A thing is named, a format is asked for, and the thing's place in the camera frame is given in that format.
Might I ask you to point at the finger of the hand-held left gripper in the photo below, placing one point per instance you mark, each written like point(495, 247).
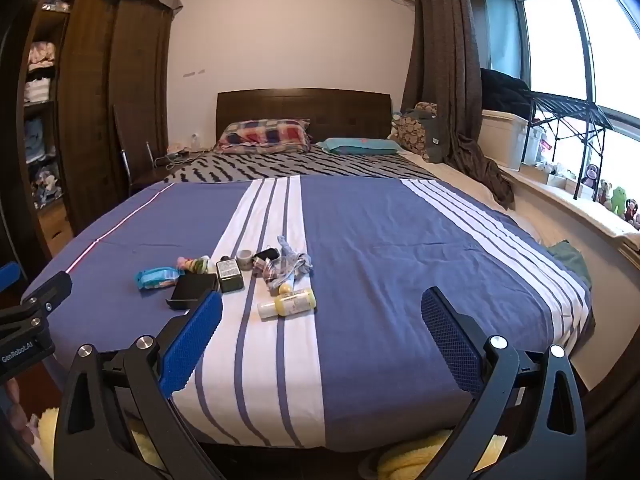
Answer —
point(50, 292)
point(7, 276)

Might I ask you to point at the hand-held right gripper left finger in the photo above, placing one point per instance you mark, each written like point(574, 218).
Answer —
point(192, 340)

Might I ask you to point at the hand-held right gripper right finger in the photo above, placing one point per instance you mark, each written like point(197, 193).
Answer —
point(450, 340)

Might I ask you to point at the black box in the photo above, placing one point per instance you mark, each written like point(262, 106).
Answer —
point(192, 287)

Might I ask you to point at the blue wet wipes packet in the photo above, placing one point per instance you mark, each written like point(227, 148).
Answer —
point(157, 278)

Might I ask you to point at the small yellow round item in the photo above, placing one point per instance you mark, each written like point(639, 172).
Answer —
point(285, 288)

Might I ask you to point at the yellow lotion bottle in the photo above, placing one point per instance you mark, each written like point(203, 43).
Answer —
point(292, 302)

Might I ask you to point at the clear plastic bag bundle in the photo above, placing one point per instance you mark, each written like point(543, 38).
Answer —
point(295, 262)

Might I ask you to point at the person's left hand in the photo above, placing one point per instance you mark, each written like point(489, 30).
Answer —
point(11, 402)

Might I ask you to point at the dark green bottle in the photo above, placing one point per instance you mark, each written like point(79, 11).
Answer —
point(230, 277)

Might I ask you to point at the white tape roll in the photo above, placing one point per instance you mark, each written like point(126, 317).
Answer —
point(245, 260)

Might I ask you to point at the shelf plush toys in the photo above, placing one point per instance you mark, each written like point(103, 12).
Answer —
point(47, 185)

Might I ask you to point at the plaid cloth strip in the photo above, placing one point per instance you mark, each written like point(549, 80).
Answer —
point(265, 271)

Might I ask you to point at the yellow fluffy rug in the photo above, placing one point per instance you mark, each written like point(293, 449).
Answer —
point(425, 455)

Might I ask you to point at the blue white striped bed sheet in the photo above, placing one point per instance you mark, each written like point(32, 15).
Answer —
point(375, 240)

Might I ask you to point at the light blue folded clothes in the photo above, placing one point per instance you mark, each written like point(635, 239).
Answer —
point(40, 140)

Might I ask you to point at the green cloth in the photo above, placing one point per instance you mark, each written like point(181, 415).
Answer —
point(570, 260)

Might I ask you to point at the dark chair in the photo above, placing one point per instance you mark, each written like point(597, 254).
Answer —
point(127, 160)

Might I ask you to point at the white folded clothes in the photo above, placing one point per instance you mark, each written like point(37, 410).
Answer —
point(37, 91)

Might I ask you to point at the dark wooden wardrobe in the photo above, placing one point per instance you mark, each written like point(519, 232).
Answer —
point(115, 110)

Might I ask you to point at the white storage box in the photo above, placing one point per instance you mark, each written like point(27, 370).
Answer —
point(502, 140)

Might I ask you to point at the grey zigzag blanket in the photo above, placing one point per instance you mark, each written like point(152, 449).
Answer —
point(310, 166)

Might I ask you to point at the brown patterned cushion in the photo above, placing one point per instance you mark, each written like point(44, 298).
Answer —
point(412, 130)

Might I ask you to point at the teal pillow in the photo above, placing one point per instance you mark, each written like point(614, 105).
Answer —
point(360, 146)

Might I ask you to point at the purple monkey plush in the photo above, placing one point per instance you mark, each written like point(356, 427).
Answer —
point(591, 176)

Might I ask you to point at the plaid pillow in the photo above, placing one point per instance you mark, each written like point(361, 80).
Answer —
point(265, 135)

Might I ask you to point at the green frog plush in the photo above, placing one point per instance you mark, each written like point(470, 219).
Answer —
point(619, 200)

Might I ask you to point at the pink folded clothes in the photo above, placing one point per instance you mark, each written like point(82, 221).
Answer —
point(41, 56)

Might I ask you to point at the black clothing pile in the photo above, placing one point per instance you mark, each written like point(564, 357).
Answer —
point(502, 92)

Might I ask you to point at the black folding rack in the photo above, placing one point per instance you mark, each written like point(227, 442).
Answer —
point(570, 107)

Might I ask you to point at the dark wooden headboard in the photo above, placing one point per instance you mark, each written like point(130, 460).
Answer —
point(320, 110)

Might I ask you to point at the brown curtain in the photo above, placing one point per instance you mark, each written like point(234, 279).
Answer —
point(445, 60)

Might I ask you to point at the window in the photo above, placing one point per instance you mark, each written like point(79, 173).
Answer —
point(555, 45)

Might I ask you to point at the grey roller blind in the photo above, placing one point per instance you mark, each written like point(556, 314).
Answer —
point(500, 25)

